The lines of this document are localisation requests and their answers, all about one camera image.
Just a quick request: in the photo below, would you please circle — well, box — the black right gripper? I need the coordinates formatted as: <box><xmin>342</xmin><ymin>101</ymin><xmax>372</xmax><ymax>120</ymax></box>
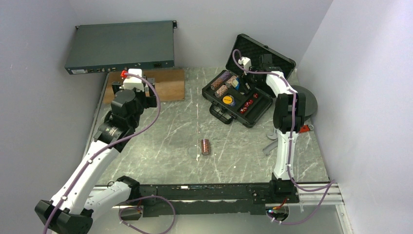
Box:
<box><xmin>237</xmin><ymin>65</ymin><xmax>263</xmax><ymax>94</ymax></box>

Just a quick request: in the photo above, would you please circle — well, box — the red brown chip stack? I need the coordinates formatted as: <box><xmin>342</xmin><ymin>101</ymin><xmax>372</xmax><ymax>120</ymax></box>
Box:
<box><xmin>201</xmin><ymin>138</ymin><xmax>210</xmax><ymax>155</ymax></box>

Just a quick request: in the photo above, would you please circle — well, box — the Texas Hold'em card box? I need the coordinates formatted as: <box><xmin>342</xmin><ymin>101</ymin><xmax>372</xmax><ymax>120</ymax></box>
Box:
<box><xmin>232</xmin><ymin>78</ymin><xmax>240</xmax><ymax>90</ymax></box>

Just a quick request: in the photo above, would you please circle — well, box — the orange blue chip stack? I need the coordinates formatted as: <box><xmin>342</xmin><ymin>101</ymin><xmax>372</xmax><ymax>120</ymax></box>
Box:
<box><xmin>214</xmin><ymin>84</ymin><xmax>228</xmax><ymax>98</ymax></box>

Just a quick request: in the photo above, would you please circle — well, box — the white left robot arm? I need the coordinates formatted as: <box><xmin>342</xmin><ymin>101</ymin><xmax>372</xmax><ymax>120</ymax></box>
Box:
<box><xmin>35</xmin><ymin>81</ymin><xmax>160</xmax><ymax>234</ymax></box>

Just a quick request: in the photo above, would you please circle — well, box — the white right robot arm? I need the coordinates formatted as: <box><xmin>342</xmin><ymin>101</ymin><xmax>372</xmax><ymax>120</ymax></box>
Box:
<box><xmin>238</xmin><ymin>57</ymin><xmax>306</xmax><ymax>202</ymax></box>

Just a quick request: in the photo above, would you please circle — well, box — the black poker set case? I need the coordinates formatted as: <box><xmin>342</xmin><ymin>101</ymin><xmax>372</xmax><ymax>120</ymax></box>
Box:
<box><xmin>202</xmin><ymin>34</ymin><xmax>296</xmax><ymax>128</ymax></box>

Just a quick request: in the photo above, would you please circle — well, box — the brown white chip stack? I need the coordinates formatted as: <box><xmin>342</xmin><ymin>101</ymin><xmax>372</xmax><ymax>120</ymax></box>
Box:
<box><xmin>225</xmin><ymin>76</ymin><xmax>238</xmax><ymax>88</ymax></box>

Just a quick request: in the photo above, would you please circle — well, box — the brown purple chip stack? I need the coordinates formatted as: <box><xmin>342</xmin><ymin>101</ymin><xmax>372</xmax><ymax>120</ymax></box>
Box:
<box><xmin>210</xmin><ymin>71</ymin><xmax>231</xmax><ymax>90</ymax></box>

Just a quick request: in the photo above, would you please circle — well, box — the yellow big blind button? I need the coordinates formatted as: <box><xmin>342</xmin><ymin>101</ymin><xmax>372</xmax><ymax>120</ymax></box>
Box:
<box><xmin>222</xmin><ymin>95</ymin><xmax>235</xmax><ymax>106</ymax></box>

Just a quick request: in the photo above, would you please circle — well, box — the wooden board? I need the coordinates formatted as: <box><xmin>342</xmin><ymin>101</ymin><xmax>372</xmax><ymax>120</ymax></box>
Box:
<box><xmin>103</xmin><ymin>68</ymin><xmax>185</xmax><ymax>104</ymax></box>

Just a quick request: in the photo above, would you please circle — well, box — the dark grey round disc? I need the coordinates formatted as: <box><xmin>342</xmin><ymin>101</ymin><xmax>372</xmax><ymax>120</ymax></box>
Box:
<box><xmin>293</xmin><ymin>85</ymin><xmax>318</xmax><ymax>120</ymax></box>

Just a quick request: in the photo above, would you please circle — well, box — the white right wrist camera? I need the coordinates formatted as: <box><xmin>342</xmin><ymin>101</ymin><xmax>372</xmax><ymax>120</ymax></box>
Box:
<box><xmin>238</xmin><ymin>57</ymin><xmax>251</xmax><ymax>71</ymax></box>

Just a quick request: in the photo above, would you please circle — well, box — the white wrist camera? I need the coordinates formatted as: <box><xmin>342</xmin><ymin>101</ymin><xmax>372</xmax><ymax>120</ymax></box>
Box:
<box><xmin>238</xmin><ymin>57</ymin><xmax>251</xmax><ymax>71</ymax></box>
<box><xmin>121</xmin><ymin>68</ymin><xmax>145</xmax><ymax>91</ymax></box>

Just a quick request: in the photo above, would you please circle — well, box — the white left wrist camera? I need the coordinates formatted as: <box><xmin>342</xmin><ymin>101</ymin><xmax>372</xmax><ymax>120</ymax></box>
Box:
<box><xmin>121</xmin><ymin>68</ymin><xmax>145</xmax><ymax>91</ymax></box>

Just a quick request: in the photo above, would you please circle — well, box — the grey metal stand bracket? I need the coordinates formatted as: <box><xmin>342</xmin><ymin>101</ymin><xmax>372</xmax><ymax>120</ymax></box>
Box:
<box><xmin>143</xmin><ymin>76</ymin><xmax>156</xmax><ymax>96</ymax></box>

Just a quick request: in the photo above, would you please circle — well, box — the grey rack network switch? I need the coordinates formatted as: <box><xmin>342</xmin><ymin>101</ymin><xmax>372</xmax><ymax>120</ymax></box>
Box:
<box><xmin>64</xmin><ymin>20</ymin><xmax>178</xmax><ymax>75</ymax></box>

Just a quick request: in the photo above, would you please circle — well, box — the red handled adjustable wrench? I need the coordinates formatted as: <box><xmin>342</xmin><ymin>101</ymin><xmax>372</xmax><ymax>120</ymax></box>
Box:
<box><xmin>266</xmin><ymin>124</ymin><xmax>314</xmax><ymax>140</ymax></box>

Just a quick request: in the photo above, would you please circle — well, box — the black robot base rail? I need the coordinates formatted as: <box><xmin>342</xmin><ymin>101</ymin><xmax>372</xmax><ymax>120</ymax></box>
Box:
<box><xmin>120</xmin><ymin>180</ymin><xmax>300</xmax><ymax>217</ymax></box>

